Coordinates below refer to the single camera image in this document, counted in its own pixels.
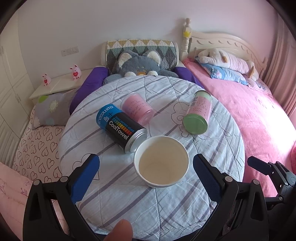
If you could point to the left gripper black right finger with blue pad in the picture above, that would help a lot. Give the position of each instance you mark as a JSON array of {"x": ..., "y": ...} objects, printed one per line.
[{"x": 240, "y": 213}]

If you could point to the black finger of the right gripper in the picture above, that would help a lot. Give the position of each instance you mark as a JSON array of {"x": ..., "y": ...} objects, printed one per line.
[{"x": 260, "y": 166}]

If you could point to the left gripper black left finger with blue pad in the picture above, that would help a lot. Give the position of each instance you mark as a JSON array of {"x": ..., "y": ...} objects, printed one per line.
[{"x": 40, "y": 221}]

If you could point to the white paper cup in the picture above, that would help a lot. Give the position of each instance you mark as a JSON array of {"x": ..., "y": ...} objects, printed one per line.
[{"x": 161, "y": 161}]

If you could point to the operator thumb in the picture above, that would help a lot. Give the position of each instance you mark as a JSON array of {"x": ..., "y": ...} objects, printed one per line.
[{"x": 122, "y": 231}]

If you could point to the pink bed cover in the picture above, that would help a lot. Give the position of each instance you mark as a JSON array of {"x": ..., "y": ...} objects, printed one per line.
[{"x": 264, "y": 128}]

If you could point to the pink folded blanket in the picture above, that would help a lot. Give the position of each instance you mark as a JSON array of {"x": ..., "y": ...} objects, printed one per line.
[{"x": 15, "y": 189}]

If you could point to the heart pattern bed sheet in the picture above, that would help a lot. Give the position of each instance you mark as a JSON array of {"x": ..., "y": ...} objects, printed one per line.
[{"x": 37, "y": 155}]

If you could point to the green lid pink canister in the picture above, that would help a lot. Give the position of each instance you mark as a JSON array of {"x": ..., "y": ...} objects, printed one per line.
[{"x": 198, "y": 114}]

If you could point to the grey flower pillow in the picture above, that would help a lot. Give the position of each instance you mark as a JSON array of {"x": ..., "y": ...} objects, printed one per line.
[{"x": 53, "y": 109}]

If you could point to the light blue cartoon pillow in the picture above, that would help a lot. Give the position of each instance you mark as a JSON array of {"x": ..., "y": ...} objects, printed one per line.
[{"x": 217, "y": 72}]

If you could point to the black blue CoolTowel can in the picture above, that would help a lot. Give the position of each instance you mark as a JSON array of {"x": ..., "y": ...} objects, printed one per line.
[{"x": 121, "y": 128}]

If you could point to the pink curtain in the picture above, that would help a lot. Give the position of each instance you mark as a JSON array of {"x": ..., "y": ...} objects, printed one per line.
[{"x": 280, "y": 77}]

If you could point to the white dog plush toy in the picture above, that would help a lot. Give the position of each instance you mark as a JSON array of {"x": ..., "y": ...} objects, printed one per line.
[{"x": 221, "y": 58}]

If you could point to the striped light blue quilt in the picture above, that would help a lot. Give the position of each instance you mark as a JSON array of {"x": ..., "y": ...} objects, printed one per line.
[{"x": 160, "y": 196}]

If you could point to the cream wardrobe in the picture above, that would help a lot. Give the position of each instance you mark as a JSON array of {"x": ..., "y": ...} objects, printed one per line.
[{"x": 16, "y": 88}]

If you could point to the cream bedside table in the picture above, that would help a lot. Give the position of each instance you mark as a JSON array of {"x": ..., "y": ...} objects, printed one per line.
[{"x": 60, "y": 84}]

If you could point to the left pink rabbit figurine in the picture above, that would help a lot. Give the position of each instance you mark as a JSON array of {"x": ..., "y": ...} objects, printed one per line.
[{"x": 46, "y": 79}]

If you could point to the pink rabbit figurine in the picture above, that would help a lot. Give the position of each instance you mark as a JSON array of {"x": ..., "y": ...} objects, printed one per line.
[
  {"x": 46, "y": 79},
  {"x": 76, "y": 72}
]

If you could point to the pink plastic canister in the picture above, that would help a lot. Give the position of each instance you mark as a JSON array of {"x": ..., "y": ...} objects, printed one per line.
[{"x": 137, "y": 108}]

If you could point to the purple pillow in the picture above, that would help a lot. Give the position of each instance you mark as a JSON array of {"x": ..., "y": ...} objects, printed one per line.
[{"x": 92, "y": 82}]

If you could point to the right pink rabbit figurine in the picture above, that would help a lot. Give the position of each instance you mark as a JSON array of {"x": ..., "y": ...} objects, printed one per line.
[{"x": 76, "y": 72}]

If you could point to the cream wooden headboard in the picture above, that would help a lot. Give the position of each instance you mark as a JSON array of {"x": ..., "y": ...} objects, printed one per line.
[{"x": 194, "y": 42}]

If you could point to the diamond pattern quilted headboard cover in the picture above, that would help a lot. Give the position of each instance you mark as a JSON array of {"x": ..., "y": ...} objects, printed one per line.
[{"x": 168, "y": 51}]

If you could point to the grey cat plush toy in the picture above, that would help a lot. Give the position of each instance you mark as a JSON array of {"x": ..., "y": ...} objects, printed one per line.
[{"x": 131, "y": 64}]

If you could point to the white wall socket panel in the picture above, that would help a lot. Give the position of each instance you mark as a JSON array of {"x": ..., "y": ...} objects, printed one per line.
[{"x": 70, "y": 51}]

